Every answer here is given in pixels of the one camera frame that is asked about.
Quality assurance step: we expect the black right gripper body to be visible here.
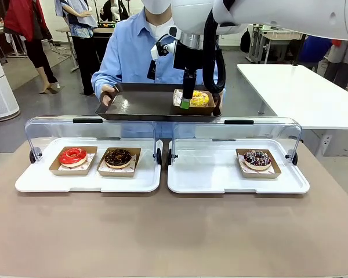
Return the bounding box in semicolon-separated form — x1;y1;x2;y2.
173;42;205;71

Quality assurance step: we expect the yellow sprinkled donut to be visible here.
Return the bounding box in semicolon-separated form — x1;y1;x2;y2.
190;90;209;107

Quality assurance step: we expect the brown cardboard donut box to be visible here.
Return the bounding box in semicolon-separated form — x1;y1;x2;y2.
173;89;215;116
235;148;282;180

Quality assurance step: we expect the black serving tray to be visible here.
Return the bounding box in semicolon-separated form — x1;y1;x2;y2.
95;83;223;122

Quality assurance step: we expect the red glazed donut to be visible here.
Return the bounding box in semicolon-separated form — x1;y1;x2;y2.
48;146;99;177
59;147;87;168

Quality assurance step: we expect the person's right forearm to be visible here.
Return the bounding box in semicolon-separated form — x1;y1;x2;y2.
92;65;119;93

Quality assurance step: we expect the person in blue shirt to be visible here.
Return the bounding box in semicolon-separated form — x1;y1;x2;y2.
91;0;227;140

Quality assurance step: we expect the far chocolate donut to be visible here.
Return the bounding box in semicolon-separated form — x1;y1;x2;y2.
242;149;273;171

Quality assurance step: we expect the chocolate sprinkled donut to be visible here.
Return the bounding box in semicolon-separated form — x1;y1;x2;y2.
104;148;133;170

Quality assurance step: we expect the chocolate glazed donut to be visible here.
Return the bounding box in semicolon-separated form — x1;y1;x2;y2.
97;147;142;178

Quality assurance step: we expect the person in blue jacket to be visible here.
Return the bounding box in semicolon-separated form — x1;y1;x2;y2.
289;36;334;72

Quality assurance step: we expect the person's right hand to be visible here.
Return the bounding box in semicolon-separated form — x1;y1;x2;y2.
100;84;119;107

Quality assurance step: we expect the black badge tag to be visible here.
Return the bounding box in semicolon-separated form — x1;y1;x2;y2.
146;60;157;81

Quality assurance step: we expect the black backpack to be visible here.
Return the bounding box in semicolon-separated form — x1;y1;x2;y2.
240;28;252;54

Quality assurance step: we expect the white face mask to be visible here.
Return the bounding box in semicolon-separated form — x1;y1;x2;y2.
142;0;172;14

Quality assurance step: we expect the clear plastic display lid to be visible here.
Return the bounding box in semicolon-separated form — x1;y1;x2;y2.
167;116;303;166
24;115;163;166

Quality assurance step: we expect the grey workbench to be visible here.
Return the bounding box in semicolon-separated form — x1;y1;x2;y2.
247;23;304;64

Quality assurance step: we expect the white display tray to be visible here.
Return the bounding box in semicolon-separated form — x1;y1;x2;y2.
14;138;162;194
167;138;310;195

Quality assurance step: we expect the white table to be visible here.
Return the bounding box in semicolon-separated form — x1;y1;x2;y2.
236;63;348;157

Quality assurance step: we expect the mannequin in blue shirt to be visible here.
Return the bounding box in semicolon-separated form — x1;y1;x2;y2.
54;0;105;96

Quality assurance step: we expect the black pole stand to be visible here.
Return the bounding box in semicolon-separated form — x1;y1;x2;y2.
292;34;308;67

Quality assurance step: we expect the wooden top desk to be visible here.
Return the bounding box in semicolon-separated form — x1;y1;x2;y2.
55;26;79;73

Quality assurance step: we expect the mannequin in red top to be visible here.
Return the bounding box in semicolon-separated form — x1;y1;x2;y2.
324;39;348;89

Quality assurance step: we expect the mannequin in red jacket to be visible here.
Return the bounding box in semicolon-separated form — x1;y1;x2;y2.
2;0;59;95

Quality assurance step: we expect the white air purifier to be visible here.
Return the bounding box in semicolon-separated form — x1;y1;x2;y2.
0;42;20;120

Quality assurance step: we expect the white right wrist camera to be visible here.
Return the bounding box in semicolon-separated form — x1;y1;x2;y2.
150;34;177;60

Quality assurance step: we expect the black cable sleeve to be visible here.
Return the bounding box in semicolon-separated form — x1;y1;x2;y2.
202;8;226;93

